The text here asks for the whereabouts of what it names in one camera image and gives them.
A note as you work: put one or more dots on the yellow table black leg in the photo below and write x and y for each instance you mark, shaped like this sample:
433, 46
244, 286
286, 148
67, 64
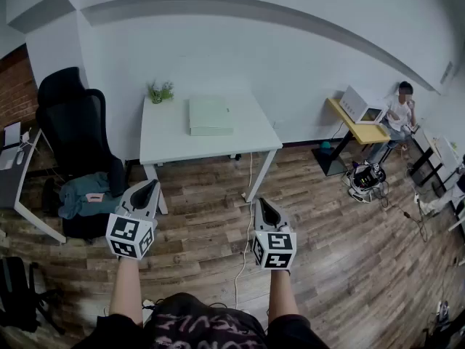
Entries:
357, 127

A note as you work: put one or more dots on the person's left forearm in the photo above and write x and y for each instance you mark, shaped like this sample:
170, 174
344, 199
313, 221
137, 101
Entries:
125, 289

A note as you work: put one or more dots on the white square table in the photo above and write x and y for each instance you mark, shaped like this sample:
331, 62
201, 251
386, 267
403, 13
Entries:
207, 142

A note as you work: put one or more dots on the black office chair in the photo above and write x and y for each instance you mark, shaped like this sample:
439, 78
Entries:
74, 122

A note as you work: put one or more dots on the teal round object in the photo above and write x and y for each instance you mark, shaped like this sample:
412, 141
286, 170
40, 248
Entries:
326, 145

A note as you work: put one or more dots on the small pink card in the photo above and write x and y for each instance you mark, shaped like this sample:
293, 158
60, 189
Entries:
95, 197

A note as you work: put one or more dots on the white desk black frame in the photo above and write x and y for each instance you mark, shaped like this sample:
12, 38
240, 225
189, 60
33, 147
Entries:
441, 155

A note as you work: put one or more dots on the pale green object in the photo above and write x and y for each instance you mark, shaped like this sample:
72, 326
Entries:
210, 116

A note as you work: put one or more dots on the small green potted plant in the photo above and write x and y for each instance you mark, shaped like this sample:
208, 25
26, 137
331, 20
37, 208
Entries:
159, 92

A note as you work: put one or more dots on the person's right forearm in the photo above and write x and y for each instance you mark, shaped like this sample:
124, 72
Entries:
283, 296

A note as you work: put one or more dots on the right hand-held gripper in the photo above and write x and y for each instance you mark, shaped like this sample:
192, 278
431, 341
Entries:
278, 249

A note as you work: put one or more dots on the blue-grey clothing bundle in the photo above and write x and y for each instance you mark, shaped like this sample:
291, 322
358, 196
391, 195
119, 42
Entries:
85, 196

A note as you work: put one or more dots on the person's black printed shirt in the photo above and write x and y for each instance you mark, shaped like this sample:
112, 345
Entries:
196, 325

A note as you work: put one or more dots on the black backpack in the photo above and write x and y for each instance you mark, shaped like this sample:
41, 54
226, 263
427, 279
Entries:
16, 293

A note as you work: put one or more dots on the white computer mouse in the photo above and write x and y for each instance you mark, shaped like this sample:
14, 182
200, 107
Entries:
20, 157

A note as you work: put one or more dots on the white charger plug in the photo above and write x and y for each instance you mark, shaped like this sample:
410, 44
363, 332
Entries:
26, 136

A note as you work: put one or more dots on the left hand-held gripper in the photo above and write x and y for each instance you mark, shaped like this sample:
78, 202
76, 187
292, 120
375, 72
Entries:
125, 236

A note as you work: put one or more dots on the dark grey desk white legs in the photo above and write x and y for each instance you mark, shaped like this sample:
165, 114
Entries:
12, 180

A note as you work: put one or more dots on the white box appliance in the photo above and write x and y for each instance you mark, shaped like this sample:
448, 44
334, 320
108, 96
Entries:
361, 108

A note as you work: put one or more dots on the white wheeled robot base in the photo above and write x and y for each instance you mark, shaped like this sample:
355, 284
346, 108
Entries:
364, 180

